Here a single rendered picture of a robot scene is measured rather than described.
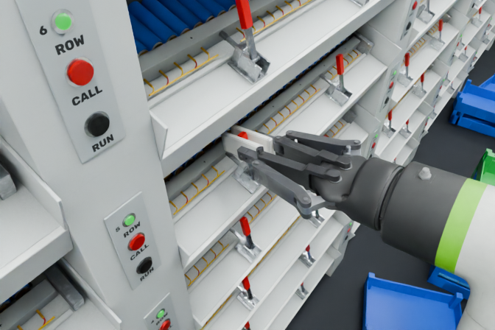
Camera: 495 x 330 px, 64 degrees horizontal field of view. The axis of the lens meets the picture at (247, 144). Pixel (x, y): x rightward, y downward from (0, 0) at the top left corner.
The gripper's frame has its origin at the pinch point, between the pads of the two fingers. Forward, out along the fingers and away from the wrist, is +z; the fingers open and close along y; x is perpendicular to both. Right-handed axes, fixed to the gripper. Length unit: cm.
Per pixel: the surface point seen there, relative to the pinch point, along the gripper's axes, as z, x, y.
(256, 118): 5.1, -2.1, 8.2
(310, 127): 0.6, -7.5, 16.5
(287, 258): 6.4, -44.8, 13.5
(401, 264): -5, -98, 65
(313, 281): 12, -82, 32
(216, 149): 5.2, -2.1, -1.1
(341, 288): 8, -96, 43
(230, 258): 5.4, -25.0, -3.3
